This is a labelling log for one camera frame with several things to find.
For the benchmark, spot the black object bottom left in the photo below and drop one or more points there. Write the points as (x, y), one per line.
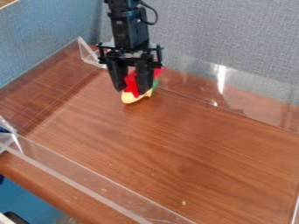
(13, 217)

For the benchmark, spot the red plastic block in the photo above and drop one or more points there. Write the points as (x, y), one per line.
(131, 87)

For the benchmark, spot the clear acrylic corner bracket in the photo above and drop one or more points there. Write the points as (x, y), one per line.
(90, 53)

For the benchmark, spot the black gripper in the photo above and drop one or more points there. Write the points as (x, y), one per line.
(118, 59)

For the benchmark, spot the clear acrylic wall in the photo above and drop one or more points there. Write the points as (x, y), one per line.
(130, 203)
(199, 84)

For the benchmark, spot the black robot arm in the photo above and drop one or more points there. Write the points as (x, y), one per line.
(131, 16)

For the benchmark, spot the clear acrylic left bracket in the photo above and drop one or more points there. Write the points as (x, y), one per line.
(8, 137)

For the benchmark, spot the yellow green toy corn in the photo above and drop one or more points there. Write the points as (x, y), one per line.
(130, 94)

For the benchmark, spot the clear acrylic back wall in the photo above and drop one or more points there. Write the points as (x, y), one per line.
(199, 84)

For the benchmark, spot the clear acrylic front wall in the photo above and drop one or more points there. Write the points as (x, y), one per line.
(130, 203)

